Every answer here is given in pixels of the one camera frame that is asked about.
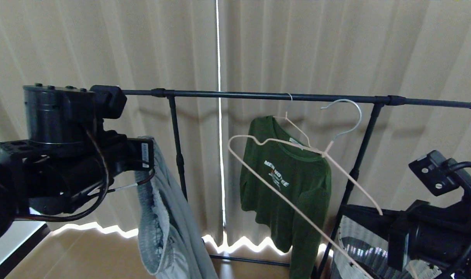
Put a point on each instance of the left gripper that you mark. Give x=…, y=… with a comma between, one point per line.
x=65, y=174

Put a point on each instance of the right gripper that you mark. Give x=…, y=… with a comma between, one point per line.
x=433, y=232

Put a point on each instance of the pale grey shorts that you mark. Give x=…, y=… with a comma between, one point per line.
x=173, y=217

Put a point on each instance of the pink clothes hanger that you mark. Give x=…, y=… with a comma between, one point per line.
x=297, y=128
x=297, y=205

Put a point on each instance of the green long-sleeved shirt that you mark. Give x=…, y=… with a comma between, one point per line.
x=293, y=201

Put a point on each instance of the white laundry basket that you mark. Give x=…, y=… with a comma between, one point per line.
x=359, y=252

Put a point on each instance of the black clothes rack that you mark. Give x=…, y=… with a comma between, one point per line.
x=251, y=95

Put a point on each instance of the beige curtain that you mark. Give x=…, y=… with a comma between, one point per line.
x=297, y=46

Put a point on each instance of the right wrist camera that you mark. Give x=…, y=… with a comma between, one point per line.
x=433, y=170

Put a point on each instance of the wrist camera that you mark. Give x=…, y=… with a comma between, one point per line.
x=433, y=170
x=109, y=100

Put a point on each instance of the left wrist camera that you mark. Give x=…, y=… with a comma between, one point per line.
x=109, y=100

